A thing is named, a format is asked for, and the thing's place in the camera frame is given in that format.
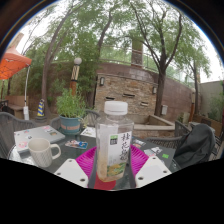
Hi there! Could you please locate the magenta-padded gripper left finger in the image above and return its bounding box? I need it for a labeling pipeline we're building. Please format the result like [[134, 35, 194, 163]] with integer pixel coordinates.
[[53, 146, 98, 190]]

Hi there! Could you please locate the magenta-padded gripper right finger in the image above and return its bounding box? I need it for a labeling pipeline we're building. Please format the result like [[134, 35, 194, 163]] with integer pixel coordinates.
[[128, 143, 173, 189]]

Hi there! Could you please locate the clear white-capped drink bottle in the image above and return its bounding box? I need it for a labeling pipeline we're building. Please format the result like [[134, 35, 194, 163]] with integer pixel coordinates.
[[95, 100, 135, 183]]

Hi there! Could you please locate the colourful printed card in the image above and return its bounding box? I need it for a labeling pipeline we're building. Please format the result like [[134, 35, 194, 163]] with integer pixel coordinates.
[[64, 139, 89, 150]]

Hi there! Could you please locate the white ribbed mug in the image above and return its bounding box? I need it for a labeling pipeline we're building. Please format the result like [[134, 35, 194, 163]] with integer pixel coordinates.
[[27, 137, 62, 168]]

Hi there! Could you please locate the white printed paper sheet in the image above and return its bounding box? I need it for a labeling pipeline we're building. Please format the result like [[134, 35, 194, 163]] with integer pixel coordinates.
[[79, 126, 98, 138]]

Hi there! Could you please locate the silver laptop with stickers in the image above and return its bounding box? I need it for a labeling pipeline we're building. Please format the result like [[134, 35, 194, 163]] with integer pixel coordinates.
[[13, 125, 66, 154]]

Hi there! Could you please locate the black jacket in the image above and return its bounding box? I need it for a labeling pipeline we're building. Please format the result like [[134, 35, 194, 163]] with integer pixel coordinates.
[[173, 123, 217, 169]]

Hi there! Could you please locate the green plant in teal pot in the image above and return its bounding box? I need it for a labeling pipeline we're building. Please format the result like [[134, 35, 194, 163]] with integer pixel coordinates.
[[55, 88, 87, 135]]

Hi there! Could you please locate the blue yellow striped cone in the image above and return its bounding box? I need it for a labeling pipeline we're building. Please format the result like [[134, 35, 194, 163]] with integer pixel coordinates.
[[36, 98, 46, 118]]

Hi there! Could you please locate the dark-trunk tree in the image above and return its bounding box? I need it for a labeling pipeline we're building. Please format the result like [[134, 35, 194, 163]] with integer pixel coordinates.
[[123, 0, 201, 118]]

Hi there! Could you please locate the leaning grey-trunk tree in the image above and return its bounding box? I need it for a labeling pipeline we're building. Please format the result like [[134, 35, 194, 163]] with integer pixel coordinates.
[[39, 0, 114, 118]]

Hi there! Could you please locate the orange patio umbrella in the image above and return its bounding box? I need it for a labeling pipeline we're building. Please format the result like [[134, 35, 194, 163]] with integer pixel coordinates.
[[0, 32, 33, 121]]

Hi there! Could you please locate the striped globe lamp post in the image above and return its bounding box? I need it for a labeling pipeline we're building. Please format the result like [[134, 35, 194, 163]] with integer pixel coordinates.
[[69, 57, 83, 98]]

